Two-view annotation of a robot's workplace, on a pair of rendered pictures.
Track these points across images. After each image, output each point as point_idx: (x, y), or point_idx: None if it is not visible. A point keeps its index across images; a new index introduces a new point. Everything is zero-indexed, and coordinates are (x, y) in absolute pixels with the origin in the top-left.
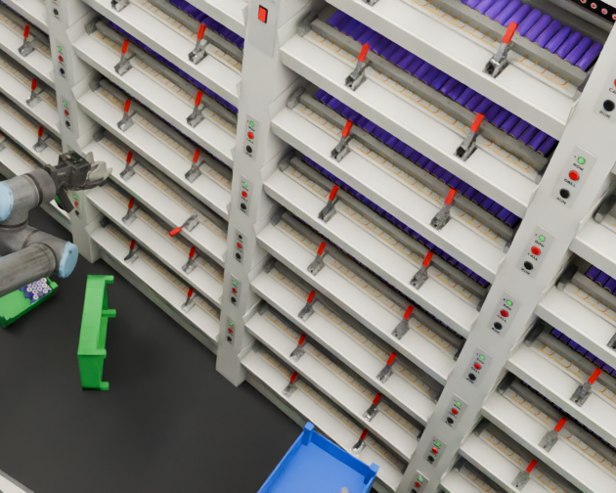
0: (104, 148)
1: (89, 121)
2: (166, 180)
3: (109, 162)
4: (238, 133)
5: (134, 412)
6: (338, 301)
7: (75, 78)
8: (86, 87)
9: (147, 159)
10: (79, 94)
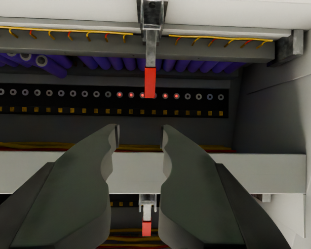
0: (267, 27)
1: (301, 97)
2: (51, 52)
3: (232, 11)
4: None
5: None
6: None
7: (289, 241)
8: (278, 194)
9: (54, 153)
10: (293, 199)
